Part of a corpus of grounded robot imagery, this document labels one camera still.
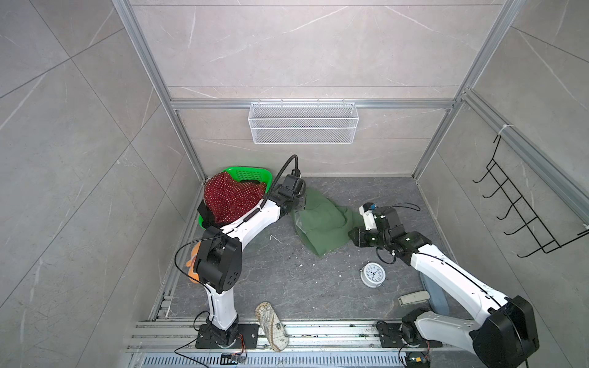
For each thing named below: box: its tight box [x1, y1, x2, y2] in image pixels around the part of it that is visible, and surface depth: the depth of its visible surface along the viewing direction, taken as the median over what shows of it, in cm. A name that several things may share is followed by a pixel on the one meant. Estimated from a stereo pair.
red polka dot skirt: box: [204, 171, 267, 225], surface depth 106 cm
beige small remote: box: [397, 289, 431, 307], surface depth 81 cm
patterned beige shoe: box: [255, 301, 290, 352], surface depth 74 cm
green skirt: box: [292, 187, 363, 257], surface depth 93 cm
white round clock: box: [358, 262, 387, 289], surface depth 85 cm
